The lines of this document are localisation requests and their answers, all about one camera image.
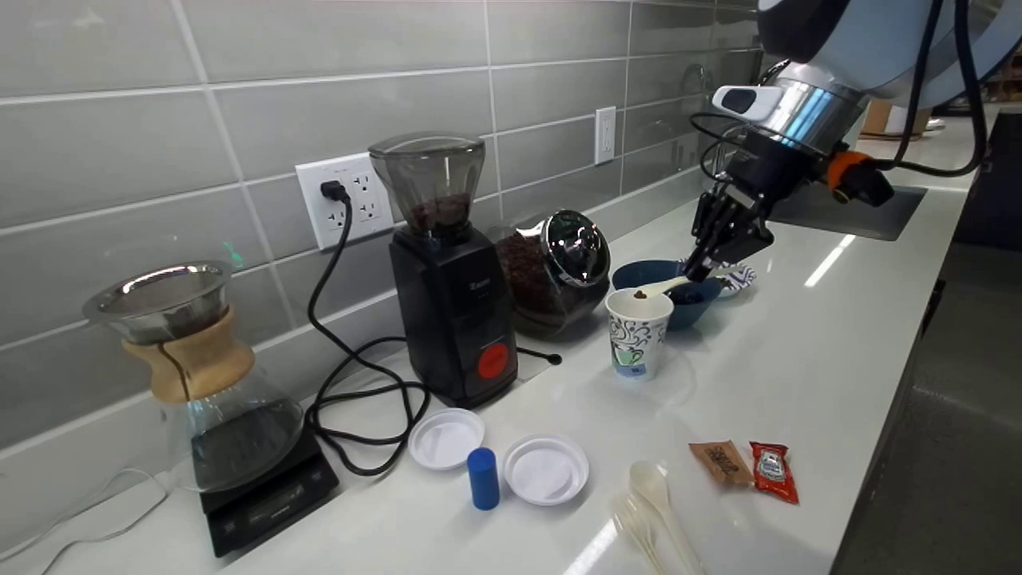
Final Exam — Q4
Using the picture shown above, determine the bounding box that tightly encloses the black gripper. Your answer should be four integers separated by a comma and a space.
682, 133, 846, 285

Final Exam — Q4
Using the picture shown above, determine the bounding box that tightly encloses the patterned paper cup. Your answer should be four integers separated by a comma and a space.
601, 285, 679, 385

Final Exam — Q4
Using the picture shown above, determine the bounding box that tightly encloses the white plastic cup lid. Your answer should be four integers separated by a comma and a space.
405, 407, 488, 476

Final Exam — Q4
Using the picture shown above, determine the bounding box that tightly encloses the blue patterned paper plate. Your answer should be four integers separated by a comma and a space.
712, 260, 759, 305

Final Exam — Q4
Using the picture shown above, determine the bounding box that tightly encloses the dark blue bowl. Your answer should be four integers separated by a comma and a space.
608, 256, 731, 334

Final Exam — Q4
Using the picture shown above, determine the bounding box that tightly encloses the dark sink basin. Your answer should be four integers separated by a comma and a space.
764, 186, 930, 245

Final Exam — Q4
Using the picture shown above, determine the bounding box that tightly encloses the glass jar of coffee beans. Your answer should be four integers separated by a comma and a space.
492, 205, 615, 346

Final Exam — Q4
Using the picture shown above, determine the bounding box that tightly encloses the brown cardboard box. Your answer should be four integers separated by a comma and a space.
859, 95, 930, 145

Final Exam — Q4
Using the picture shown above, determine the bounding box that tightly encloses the thin black stick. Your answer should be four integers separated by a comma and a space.
513, 343, 566, 371

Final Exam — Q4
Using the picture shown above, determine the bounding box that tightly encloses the brown sugar packet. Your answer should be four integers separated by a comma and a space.
685, 438, 752, 496

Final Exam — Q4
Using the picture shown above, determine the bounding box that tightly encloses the red ketchup packet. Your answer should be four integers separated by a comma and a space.
748, 438, 801, 509

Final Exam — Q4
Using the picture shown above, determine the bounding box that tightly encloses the cream plastic cutlery piece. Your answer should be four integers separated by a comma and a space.
604, 491, 669, 575
625, 456, 705, 575

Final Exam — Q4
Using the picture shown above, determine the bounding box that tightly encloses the black coffee grinder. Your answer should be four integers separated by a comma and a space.
366, 129, 522, 412

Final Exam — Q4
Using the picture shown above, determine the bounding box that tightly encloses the white round saucer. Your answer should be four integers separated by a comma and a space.
497, 432, 595, 512

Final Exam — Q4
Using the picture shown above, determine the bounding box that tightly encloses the small blue cylinder cap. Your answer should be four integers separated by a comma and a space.
462, 443, 505, 515

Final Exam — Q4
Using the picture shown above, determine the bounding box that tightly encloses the black coffee scale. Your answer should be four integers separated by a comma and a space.
194, 429, 344, 562

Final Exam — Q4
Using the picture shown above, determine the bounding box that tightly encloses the glass pour-over carafe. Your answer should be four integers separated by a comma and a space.
119, 305, 307, 496

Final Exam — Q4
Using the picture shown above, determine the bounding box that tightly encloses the orange wrist cable connector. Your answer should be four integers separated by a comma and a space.
819, 146, 896, 212

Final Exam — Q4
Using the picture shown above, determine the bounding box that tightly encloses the white wall switch plate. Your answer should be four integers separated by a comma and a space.
591, 103, 622, 170

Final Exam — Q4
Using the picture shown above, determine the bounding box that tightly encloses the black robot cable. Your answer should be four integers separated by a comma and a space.
890, 0, 991, 179

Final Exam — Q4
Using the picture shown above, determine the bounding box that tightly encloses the white wall outlet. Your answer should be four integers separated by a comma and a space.
289, 149, 398, 251

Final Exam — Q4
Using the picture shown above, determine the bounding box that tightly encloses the black power cord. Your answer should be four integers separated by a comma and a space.
304, 179, 433, 479

